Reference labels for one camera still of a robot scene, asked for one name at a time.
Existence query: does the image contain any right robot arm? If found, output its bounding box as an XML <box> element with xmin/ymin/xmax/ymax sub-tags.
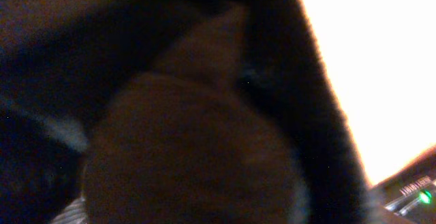
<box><xmin>371</xmin><ymin>147</ymin><xmax>435</xmax><ymax>224</ymax></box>

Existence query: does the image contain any black t-shirt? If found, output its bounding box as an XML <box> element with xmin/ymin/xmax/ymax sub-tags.
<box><xmin>1</xmin><ymin>0</ymin><xmax>377</xmax><ymax>223</ymax></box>

